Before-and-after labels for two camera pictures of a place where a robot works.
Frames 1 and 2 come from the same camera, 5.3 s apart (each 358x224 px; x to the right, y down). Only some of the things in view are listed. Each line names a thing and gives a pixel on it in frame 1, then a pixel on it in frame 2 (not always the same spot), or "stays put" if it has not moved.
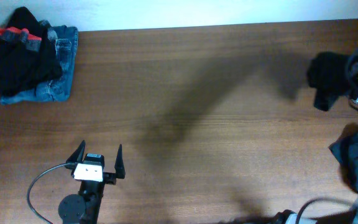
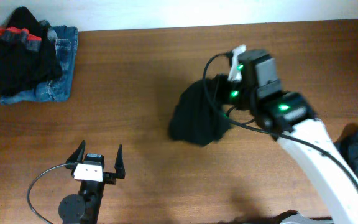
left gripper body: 109,178 stays put
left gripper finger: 119,164 stays put
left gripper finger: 77,155 stays put
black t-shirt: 329,73 → 199,116
